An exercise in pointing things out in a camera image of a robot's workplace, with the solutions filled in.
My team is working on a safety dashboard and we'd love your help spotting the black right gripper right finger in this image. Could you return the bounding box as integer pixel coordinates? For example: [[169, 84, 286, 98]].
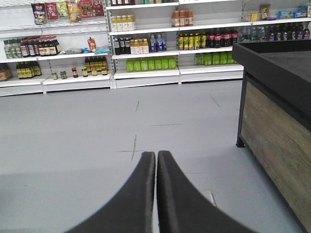
[[156, 150, 253, 233]]

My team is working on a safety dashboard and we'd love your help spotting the black wooden apple display table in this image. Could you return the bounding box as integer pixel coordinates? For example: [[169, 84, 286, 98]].
[[233, 40, 311, 233]]

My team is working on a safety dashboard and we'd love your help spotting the white supermarket shelving unit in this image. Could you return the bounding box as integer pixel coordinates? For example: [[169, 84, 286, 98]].
[[0, 0, 311, 96]]

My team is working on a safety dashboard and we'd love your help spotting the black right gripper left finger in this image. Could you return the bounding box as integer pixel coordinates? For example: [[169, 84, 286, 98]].
[[68, 151, 156, 233]]

